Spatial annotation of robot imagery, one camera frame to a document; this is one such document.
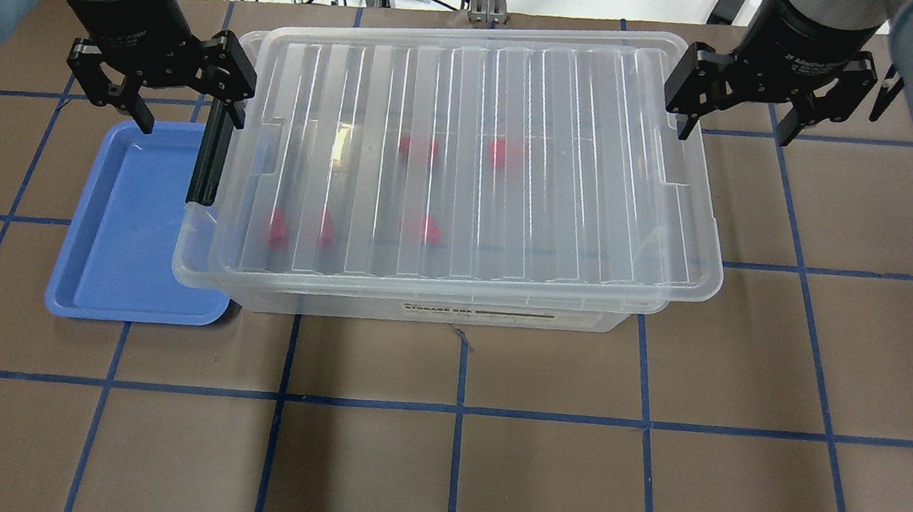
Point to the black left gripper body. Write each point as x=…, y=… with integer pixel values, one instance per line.
x=130, y=20

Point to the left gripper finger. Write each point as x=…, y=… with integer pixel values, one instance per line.
x=207, y=181
x=126, y=97

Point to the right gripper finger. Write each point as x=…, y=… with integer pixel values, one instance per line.
x=693, y=105
x=804, y=112

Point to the clear plastic storage box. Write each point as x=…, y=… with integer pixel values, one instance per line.
x=402, y=309

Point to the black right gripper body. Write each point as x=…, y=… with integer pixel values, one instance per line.
x=802, y=39

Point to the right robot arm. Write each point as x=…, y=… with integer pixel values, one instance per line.
x=891, y=45

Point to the clear plastic box lid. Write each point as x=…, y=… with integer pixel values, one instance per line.
x=610, y=209

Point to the red block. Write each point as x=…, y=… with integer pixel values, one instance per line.
x=421, y=228
x=505, y=155
x=326, y=232
x=277, y=236
x=426, y=149

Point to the black device on table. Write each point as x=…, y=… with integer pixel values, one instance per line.
x=725, y=12

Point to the blue plastic tray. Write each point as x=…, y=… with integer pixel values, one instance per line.
x=115, y=263

